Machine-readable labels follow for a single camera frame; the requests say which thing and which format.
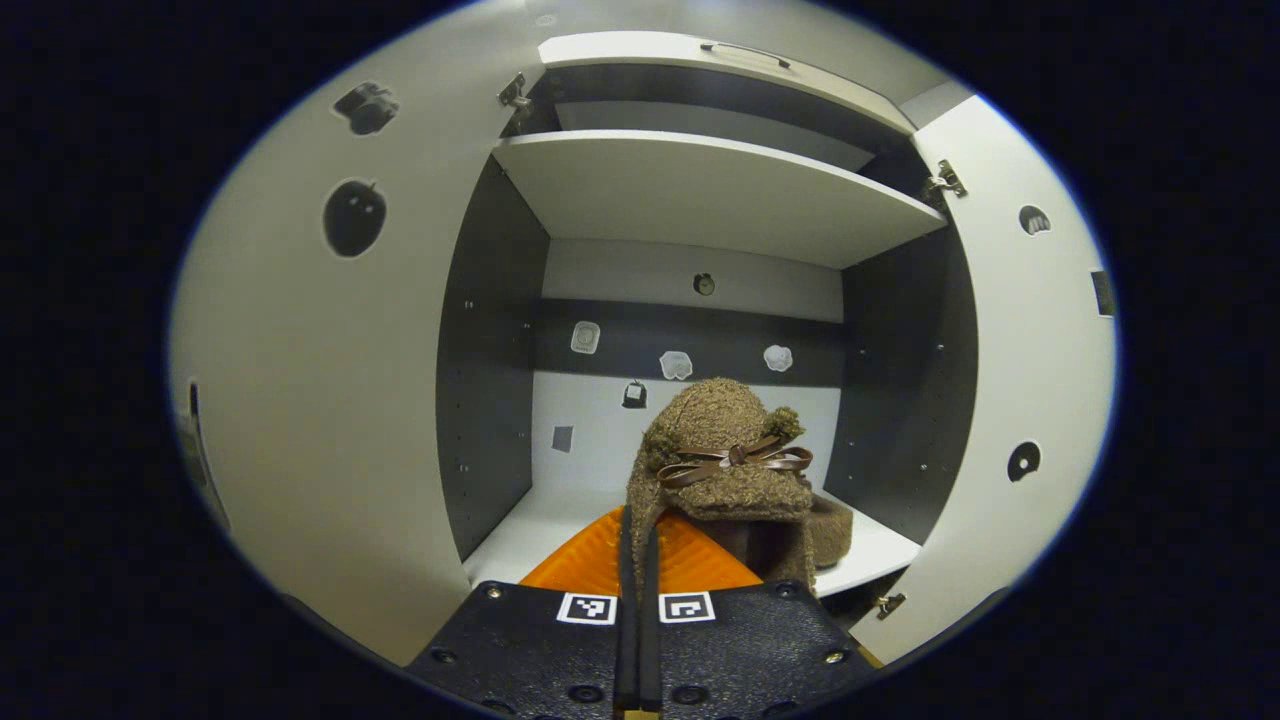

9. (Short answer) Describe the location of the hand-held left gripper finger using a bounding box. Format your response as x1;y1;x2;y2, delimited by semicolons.
405;504;642;717
641;512;882;718

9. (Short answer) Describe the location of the white shoe cabinet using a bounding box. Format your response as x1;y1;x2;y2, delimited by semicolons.
435;30;983;623

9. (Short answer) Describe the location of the white door with apple sticker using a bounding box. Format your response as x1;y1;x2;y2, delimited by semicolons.
170;10;551;668

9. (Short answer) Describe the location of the white door with cat sticker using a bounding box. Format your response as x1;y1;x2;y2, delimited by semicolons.
850;95;1119;668

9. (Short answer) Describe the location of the white cabinet shelf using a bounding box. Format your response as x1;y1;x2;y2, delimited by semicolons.
492;130;947;270

